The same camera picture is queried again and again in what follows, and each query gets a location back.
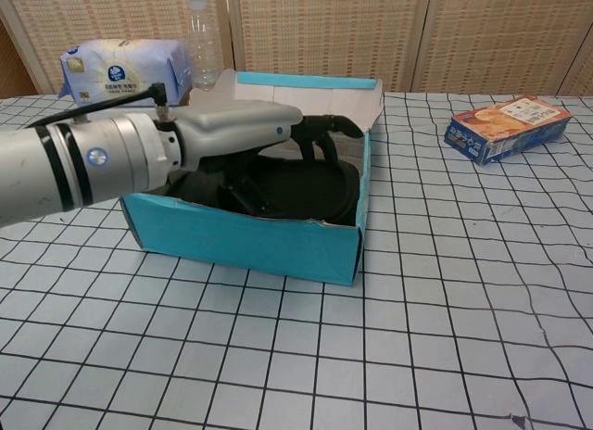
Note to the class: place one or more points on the clear plastic water bottle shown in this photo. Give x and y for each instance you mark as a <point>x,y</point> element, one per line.
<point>202,45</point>

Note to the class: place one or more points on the beige woven folding screen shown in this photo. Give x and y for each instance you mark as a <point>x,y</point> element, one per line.
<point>347,27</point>

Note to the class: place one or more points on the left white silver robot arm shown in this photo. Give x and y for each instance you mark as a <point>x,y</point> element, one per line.
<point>69,166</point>

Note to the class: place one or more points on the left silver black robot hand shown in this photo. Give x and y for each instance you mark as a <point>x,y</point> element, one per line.
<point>236,126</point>

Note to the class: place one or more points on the teal cardboard shoe box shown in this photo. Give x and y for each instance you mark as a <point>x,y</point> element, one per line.
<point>241,244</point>

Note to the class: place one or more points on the orange blue snack box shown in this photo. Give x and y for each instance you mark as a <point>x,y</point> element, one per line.
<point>505,124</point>

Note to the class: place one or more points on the lavender tissue pack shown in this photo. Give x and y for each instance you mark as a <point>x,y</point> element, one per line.
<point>120,64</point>

